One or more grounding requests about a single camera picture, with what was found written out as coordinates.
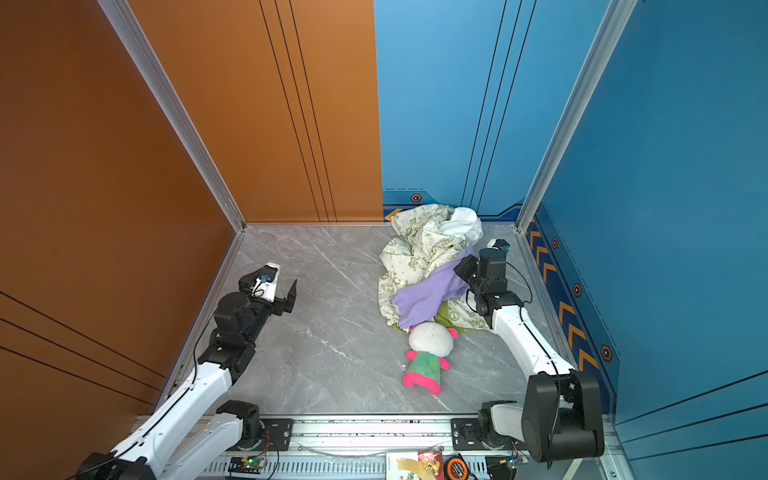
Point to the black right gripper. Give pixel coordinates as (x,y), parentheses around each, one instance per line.
(465,265)

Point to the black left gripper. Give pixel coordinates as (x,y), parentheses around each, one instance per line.
(279,306)

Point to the purple cloth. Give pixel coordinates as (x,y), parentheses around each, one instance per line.
(420,302)

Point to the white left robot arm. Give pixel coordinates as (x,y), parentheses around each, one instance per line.
(164,447)

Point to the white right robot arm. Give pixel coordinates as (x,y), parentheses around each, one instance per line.
(561,416)

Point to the green cloth with symbols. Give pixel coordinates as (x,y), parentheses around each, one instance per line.
(456,314)

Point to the white green floral cloth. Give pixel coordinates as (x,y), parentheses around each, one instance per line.
(417,250)

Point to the white pink plush toy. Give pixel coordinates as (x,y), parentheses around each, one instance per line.
(430,343)

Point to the green circuit board left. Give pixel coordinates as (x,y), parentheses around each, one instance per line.
(247,465)

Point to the green circuit board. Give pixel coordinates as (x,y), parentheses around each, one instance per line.
(247,465)
(516,460)

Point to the green circuit board right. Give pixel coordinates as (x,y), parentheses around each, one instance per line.
(516,460)

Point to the orange black tape measure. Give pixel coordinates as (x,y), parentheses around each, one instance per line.
(455,468)

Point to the colourful card packet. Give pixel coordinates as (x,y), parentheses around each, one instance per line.
(415,465)

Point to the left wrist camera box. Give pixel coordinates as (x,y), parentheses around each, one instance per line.
(266,279)

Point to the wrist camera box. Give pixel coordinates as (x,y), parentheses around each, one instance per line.
(499,244)
(266,279)

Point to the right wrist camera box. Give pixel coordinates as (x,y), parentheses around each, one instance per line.
(499,244)

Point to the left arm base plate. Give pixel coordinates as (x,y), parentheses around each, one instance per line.
(269,434)

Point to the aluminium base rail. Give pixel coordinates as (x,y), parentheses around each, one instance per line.
(355,447)

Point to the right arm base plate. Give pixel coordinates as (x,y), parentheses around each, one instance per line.
(465,436)

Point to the aluminium corner post right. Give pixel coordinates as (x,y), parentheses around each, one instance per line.
(608,34)

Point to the aluminium corner post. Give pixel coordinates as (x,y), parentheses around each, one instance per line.
(126,25)
(608,34)

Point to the aluminium corner post left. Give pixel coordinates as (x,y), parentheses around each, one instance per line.
(126,25)

